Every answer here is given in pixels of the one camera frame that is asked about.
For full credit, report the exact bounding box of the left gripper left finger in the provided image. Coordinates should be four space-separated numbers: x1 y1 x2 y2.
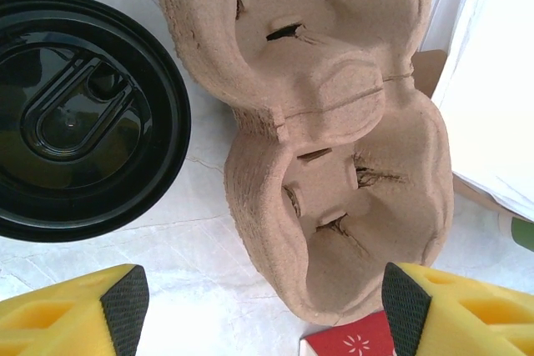
0 263 150 356

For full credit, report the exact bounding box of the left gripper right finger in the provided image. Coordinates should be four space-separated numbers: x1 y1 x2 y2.
381 262 534 356

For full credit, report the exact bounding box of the white red paper gift bag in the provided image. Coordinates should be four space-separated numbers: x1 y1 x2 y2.
299 309 397 356

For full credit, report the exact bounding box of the green paper cup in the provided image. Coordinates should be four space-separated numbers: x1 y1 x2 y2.
511 217 534 253

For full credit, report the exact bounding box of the black plastic cup lid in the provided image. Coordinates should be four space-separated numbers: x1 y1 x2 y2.
0 0 192 243

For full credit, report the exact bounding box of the white napkin stack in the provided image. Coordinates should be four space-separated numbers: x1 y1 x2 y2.
419 0 534 223

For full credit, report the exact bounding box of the brown pulp cup carrier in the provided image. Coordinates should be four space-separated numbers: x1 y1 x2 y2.
144 0 456 326

